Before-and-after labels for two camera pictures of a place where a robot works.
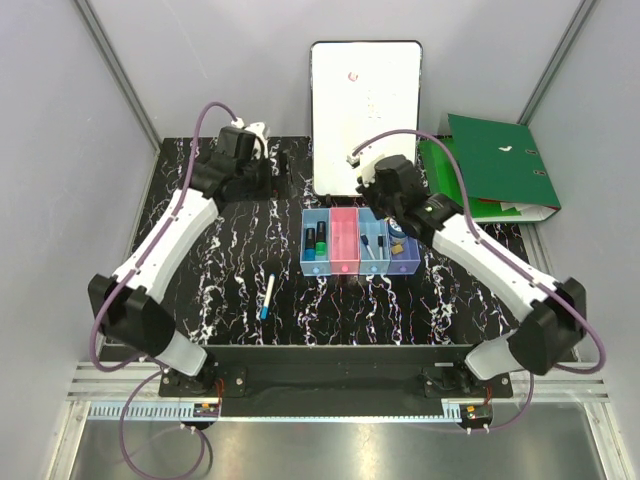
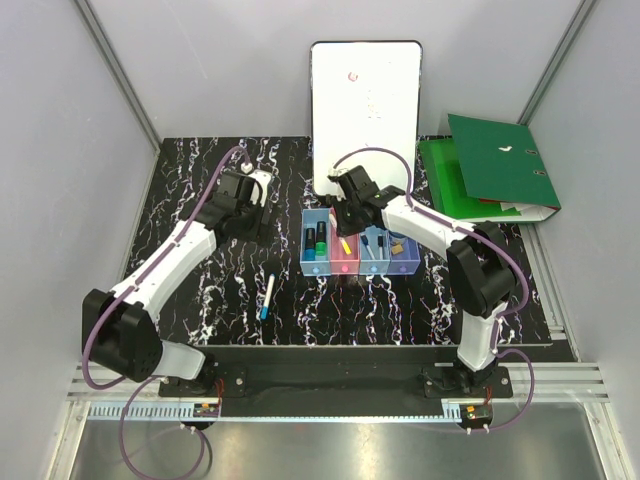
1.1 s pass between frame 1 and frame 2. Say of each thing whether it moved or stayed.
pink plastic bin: stayed
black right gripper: moved
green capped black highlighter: stayed
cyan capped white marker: stayed
